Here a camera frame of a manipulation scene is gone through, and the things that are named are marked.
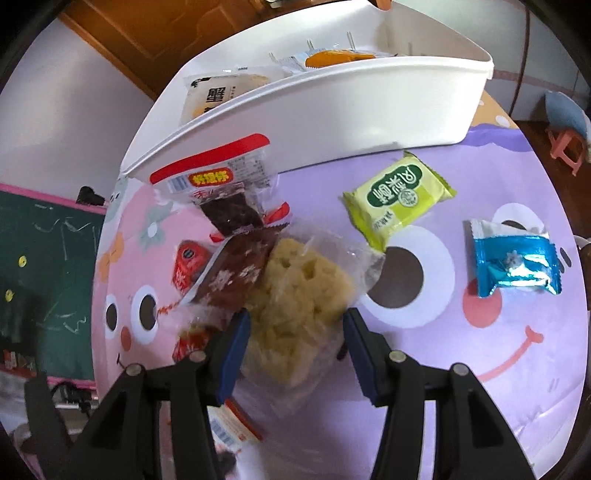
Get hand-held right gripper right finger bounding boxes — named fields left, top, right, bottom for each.
left=342, top=308, right=539, bottom=480

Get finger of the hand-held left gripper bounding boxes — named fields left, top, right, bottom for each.
left=23, top=371, right=75, bottom=462

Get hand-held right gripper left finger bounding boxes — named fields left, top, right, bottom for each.
left=71, top=308, right=252, bottom=480

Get small white barcode packet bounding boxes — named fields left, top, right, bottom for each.
left=208, top=399, right=266, bottom=446

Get brown snowflake snack packet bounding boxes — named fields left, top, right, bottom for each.
left=182, top=203, right=291, bottom=315

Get yellow rice cake clear packet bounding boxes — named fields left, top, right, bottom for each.
left=231, top=231, right=387, bottom=418

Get green snack packet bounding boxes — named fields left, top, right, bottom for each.
left=342, top=150, right=458, bottom=253

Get blue foil snack packet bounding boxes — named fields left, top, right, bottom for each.
left=464, top=218, right=563, bottom=299

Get red label clear snack packet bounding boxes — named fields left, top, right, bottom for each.
left=150, top=134, right=282, bottom=237

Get white plastic bin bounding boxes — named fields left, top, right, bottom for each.
left=121, top=0, right=495, bottom=179

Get beige cracker packet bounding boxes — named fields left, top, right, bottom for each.
left=180, top=73, right=273, bottom=126

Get small silver snack packet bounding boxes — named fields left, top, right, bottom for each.
left=269, top=52, right=308, bottom=77

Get orange cake packet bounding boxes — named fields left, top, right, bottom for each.
left=295, top=39, right=393, bottom=71

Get cartoon printed tablecloth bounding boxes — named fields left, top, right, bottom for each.
left=90, top=92, right=587, bottom=480

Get black easel knob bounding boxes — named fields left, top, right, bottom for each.
left=75, top=185, right=106, bottom=206

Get pink plastic stool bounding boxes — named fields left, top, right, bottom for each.
left=547, top=124, right=591, bottom=178

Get blue white plush cushion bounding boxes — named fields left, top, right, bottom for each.
left=545, top=90, right=591, bottom=139

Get green chalkboard pink frame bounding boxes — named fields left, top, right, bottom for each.
left=0, top=182, right=109, bottom=386

